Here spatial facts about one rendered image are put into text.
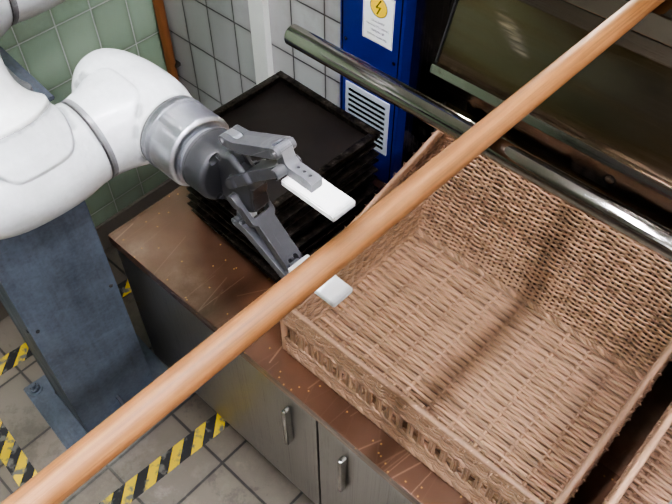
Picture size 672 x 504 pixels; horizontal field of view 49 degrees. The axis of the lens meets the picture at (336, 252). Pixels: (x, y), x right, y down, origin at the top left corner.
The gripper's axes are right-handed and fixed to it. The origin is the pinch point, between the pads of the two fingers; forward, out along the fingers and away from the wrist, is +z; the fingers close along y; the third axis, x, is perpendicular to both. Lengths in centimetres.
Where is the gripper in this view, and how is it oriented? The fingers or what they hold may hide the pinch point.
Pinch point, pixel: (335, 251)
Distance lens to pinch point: 73.4
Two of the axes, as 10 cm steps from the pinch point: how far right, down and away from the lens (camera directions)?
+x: -6.9, 5.6, -4.6
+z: 7.2, 5.3, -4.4
